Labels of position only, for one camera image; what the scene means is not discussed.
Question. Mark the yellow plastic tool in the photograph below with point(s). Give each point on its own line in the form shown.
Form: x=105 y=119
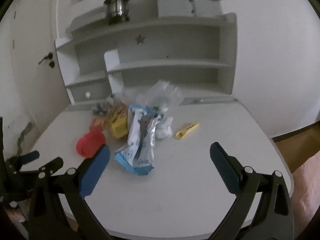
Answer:
x=186 y=130

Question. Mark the yellow snack packet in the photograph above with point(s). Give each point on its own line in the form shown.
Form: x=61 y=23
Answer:
x=118 y=125

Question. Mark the white drawer with round knob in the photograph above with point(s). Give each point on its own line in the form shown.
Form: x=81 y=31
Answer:
x=100 y=90

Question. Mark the dark wrapper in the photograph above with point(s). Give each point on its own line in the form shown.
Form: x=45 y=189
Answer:
x=100 y=108

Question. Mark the white door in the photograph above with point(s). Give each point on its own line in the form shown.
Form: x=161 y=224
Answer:
x=30 y=80

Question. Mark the clear plastic bag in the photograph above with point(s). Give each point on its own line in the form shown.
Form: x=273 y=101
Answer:
x=160 y=95

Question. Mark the white slatted box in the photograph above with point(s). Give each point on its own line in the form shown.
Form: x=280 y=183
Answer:
x=175 y=2

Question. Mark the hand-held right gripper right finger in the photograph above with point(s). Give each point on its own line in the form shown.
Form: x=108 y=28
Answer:
x=222 y=165

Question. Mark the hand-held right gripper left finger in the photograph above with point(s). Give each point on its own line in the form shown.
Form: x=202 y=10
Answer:
x=96 y=170

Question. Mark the blue and white foil bag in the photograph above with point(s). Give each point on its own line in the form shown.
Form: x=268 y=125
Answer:
x=135 y=155

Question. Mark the orange wrapper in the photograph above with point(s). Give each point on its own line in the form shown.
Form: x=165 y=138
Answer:
x=97 y=123

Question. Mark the black lantern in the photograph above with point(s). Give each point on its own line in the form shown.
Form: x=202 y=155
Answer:
x=117 y=6

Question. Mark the pink blanket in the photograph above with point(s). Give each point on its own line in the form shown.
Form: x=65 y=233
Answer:
x=308 y=192

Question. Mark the white shelf unit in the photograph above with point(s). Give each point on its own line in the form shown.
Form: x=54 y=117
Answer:
x=175 y=42

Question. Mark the red plastic lid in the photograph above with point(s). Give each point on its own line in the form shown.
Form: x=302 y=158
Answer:
x=90 y=142

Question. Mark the white tissue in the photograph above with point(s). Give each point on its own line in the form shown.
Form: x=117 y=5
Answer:
x=165 y=128

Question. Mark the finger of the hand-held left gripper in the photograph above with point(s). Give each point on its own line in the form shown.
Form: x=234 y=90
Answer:
x=53 y=166
x=30 y=156

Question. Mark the black keyhole plate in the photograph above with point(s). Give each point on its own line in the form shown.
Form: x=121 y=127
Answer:
x=51 y=64

